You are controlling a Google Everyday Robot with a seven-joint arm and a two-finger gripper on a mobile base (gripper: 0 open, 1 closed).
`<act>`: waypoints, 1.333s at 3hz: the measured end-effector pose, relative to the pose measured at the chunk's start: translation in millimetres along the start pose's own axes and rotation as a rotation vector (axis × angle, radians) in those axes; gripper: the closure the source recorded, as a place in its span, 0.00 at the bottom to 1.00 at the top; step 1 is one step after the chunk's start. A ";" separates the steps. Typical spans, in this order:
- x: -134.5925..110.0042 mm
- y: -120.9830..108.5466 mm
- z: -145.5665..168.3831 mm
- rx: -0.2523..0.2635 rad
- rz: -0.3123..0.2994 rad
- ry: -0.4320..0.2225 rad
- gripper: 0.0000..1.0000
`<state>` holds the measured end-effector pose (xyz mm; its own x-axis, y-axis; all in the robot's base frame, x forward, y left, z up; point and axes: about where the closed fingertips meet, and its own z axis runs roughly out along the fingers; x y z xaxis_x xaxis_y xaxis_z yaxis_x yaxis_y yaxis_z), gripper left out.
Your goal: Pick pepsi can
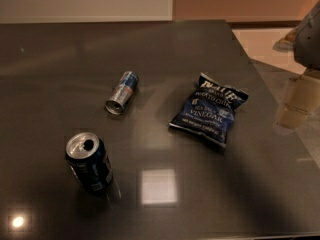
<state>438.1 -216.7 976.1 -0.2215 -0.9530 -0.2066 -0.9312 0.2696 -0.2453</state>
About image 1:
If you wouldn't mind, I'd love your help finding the blue pepsi can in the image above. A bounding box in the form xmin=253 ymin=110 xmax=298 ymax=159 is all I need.
xmin=65 ymin=132 xmax=113 ymax=193

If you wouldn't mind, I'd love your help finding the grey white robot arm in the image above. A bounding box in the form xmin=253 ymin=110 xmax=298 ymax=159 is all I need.
xmin=275 ymin=1 xmax=320 ymax=134

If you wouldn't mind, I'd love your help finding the silver blue can lying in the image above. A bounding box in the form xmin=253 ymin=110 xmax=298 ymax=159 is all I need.
xmin=105 ymin=71 xmax=139 ymax=115

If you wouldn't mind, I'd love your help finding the blue potato chip bag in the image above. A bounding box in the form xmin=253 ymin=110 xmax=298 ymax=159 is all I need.
xmin=169 ymin=73 xmax=249 ymax=148

